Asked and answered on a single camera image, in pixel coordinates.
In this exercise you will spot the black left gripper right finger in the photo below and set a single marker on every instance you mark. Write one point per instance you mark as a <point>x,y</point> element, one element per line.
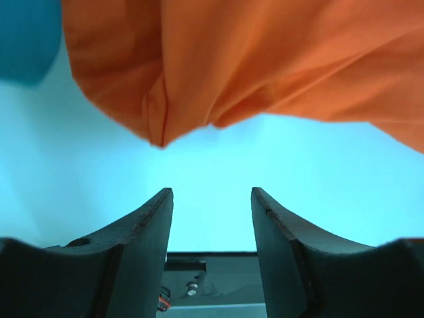
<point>307,271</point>

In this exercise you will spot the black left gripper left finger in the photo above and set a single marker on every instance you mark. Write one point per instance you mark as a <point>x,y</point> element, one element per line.
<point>113,272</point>

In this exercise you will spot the orange t-shirt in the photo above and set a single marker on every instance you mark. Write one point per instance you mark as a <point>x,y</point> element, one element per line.
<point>165,68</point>

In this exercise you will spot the teal t-shirt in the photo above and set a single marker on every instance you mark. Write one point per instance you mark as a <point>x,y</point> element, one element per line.
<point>31,33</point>

